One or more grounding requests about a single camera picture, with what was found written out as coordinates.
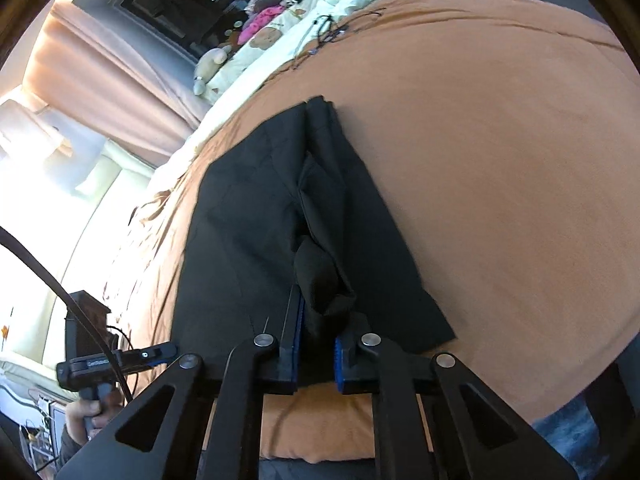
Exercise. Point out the pink cloth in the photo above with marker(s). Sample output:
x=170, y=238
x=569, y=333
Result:
x=260, y=22

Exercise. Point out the orange blanket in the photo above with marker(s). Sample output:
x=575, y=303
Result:
x=500, y=160

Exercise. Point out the black garment with yellow print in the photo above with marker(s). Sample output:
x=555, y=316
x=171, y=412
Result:
x=250, y=210

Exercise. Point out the beige plush toy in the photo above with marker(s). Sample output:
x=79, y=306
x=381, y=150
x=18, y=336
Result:
x=210, y=67

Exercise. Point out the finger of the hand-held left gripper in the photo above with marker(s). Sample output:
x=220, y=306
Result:
x=162, y=352

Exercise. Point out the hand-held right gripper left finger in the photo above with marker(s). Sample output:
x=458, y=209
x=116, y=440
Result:
x=300, y=315

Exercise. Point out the pink curtain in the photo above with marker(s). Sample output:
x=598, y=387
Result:
x=115, y=85

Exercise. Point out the cream bear print quilt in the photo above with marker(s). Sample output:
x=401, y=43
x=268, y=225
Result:
x=260, y=55

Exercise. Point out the dark box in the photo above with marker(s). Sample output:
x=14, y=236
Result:
x=85, y=320

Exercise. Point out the white upholstered furniture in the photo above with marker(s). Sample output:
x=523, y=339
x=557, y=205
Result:
x=112, y=180

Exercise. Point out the person's jeans leg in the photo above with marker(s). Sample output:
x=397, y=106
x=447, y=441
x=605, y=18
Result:
x=570, y=430

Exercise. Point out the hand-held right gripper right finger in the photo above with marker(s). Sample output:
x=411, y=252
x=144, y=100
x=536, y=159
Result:
x=340, y=360

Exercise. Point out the person's left hand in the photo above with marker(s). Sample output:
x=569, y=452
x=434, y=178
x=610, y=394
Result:
x=80, y=412

